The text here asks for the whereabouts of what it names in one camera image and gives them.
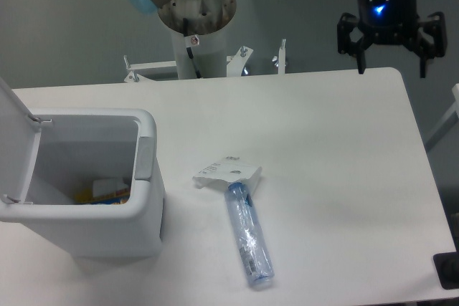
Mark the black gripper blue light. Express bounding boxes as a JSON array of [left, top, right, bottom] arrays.
[[336, 0, 448, 78]]

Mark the white paper receipt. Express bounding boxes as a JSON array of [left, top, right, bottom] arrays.
[[192, 156, 262, 194]]

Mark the clear plastic water bottle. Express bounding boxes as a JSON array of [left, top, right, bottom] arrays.
[[224, 182, 275, 291]]

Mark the yellow trash in can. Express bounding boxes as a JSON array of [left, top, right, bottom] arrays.
[[74, 178, 131, 204]]

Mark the white trash can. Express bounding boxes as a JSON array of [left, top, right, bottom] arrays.
[[1, 109, 165, 257]]

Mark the white trash can lid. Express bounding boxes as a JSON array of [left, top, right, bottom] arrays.
[[1, 80, 52, 204]]

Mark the black table clamp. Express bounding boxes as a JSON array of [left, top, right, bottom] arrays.
[[433, 252, 458, 290]]

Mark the white frame bracket right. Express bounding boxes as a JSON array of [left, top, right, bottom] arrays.
[[272, 38, 288, 75]]

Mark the white frame bracket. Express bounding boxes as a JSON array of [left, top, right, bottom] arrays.
[[227, 46, 254, 77], [123, 55, 178, 83], [272, 38, 288, 75]]

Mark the white frame leg right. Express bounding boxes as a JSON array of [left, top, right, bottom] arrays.
[[424, 84, 458, 153]]

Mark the white frame bracket middle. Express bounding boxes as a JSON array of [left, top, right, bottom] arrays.
[[227, 46, 254, 77]]

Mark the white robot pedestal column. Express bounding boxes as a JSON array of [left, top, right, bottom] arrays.
[[170, 29, 227, 80]]

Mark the black cable on pedestal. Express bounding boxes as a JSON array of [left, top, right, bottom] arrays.
[[181, 17, 204, 80]]

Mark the white frame bracket left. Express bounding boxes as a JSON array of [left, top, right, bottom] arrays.
[[123, 55, 178, 83]]

